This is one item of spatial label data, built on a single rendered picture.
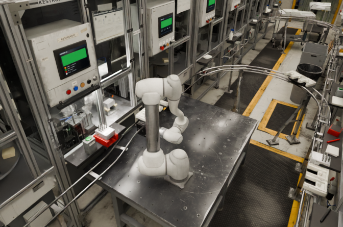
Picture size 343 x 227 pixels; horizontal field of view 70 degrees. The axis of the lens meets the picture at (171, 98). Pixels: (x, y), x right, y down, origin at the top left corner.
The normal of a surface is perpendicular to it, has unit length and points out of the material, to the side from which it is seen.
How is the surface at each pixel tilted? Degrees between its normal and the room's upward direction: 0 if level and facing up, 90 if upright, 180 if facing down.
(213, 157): 0
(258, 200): 0
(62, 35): 90
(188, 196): 0
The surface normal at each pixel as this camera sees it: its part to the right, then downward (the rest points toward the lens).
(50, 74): 0.85, 0.30
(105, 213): 0.01, -0.84
